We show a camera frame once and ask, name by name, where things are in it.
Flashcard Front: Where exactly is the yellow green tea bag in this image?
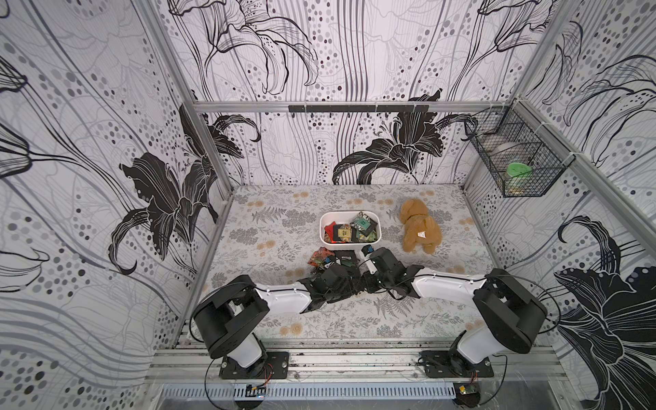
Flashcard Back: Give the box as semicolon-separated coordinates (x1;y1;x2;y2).
334;224;354;243

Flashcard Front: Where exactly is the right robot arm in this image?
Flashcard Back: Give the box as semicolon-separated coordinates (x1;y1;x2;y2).
358;245;548;371

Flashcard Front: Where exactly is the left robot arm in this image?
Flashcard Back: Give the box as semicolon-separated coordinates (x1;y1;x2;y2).
191;264;362;369

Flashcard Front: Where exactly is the red black tea bag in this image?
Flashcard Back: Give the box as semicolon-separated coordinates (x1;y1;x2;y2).
307;247;335;269

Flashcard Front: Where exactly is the black barcode tea bag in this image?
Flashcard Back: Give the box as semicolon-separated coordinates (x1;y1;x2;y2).
334;250;359;267

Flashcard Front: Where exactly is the white storage box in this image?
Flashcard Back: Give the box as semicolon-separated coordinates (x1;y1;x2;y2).
319;210;382;250

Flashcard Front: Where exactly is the brown teddy bear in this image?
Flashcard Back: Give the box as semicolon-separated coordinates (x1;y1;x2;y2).
400;198;442;255

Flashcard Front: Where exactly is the green lid cup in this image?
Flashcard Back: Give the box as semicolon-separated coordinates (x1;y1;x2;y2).
504;162;532;196

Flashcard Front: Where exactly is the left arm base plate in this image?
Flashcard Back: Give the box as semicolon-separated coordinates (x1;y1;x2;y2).
220;351;290;381

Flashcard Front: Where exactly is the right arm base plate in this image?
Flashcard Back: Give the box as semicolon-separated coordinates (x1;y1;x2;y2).
417;350;494;380

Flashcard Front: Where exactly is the white cable duct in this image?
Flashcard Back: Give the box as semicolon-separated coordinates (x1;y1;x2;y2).
162;382;455;401

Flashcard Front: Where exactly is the black bar on rail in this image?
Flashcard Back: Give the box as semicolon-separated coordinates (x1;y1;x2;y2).
288;104;429;114

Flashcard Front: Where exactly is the black wire basket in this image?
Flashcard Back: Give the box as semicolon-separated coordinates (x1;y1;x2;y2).
465;107;576;197

